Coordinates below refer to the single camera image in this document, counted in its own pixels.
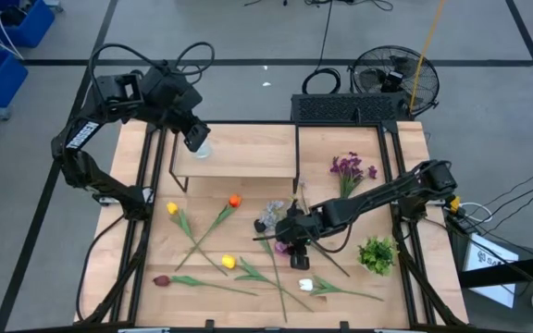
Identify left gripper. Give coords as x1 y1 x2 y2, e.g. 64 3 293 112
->
142 67 213 154

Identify yellow hanging cable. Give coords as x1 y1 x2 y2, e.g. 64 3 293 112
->
407 0 448 115

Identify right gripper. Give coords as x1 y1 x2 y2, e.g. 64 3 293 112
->
273 202 330 273

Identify clear ribbed glass vase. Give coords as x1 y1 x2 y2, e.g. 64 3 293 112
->
191 141 215 161

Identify coiled black floor cable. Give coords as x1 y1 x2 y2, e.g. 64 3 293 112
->
301 0 342 96

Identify white printed sign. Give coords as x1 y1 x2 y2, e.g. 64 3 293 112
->
463 233 520 309

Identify black cable beside table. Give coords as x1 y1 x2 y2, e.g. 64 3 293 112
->
75 213 129 321

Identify black floor fan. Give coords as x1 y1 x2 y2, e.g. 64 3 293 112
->
348 44 441 117

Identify white cable loop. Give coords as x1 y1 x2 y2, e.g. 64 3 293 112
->
458 201 494 224

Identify black perforated metal box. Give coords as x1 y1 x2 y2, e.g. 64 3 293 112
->
290 92 414 124

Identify white tulip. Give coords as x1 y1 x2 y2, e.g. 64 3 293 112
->
297 275 385 302

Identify purple flower bunch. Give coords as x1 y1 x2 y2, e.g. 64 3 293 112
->
328 151 379 199

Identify wooden shelf black metal legs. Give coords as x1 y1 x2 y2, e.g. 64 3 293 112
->
167 122 301 193

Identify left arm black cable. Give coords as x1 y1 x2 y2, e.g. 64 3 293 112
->
88 41 216 93

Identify white blossom sprig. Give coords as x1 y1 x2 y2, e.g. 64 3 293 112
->
292 178 312 216

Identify black beam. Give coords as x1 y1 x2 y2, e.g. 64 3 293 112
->
458 252 533 289

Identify green leafy sprig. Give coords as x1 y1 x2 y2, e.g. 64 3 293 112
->
356 234 400 278

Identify blue plastic bin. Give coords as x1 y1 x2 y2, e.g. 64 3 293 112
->
0 0 57 49
0 45 30 110

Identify dark grey cart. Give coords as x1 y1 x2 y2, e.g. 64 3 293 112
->
446 216 533 333

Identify dark red tulip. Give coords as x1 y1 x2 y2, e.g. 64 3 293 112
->
152 274 259 297

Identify orange tulip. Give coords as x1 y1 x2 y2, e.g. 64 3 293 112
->
174 192 243 273

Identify small yellow tulip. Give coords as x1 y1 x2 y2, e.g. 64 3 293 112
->
165 201 229 278

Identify blackish dark tulip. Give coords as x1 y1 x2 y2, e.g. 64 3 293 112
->
253 219 291 324

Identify large yellow tulip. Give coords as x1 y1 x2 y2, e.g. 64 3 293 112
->
220 253 315 314

